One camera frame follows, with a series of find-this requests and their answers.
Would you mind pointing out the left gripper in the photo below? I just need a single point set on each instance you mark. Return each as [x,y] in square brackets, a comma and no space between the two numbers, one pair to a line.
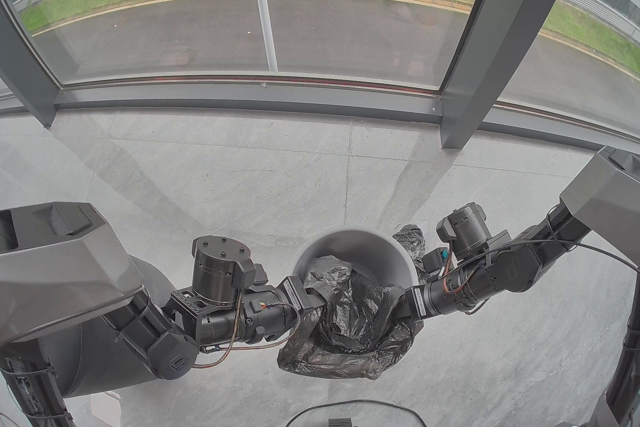
[270,320]

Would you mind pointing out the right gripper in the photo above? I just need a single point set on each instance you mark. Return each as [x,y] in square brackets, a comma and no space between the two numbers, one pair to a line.
[440,297]

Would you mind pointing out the black plastic bag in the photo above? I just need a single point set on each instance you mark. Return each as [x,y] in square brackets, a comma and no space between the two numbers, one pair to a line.
[355,325]

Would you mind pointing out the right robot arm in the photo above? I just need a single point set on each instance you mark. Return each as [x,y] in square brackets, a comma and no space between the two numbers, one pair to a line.
[600,195]

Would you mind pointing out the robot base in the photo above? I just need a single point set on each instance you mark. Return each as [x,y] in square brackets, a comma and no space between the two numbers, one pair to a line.
[342,423]

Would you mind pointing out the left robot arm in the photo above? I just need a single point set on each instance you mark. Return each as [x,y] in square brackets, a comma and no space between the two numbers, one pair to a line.
[65,265]

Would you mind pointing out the white trash bin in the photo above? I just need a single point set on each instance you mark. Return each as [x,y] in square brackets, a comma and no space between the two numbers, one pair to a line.
[350,242]

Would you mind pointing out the window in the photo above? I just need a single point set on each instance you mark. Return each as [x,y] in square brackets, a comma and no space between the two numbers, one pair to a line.
[350,39]

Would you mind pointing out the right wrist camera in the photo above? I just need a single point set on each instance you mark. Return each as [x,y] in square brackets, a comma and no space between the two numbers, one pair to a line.
[432,260]

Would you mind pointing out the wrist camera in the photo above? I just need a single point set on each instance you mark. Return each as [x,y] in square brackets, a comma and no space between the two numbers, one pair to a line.
[432,260]
[257,274]

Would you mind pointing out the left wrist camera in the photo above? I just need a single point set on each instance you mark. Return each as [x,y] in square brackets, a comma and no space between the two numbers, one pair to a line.
[257,274]

